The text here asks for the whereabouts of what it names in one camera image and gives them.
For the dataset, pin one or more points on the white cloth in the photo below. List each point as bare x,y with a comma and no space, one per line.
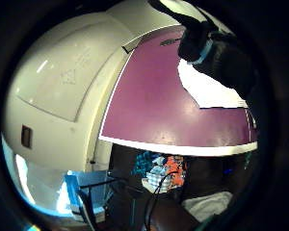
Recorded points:
208,89

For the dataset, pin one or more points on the teal patterned cloth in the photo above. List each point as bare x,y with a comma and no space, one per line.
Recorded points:
144,163

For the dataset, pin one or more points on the orange cloth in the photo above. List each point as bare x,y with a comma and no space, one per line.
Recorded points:
176,171

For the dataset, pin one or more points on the blue metal frame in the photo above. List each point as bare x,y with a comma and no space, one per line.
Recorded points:
78,192

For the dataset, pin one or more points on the brown wall plate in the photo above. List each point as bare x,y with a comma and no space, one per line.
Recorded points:
26,136

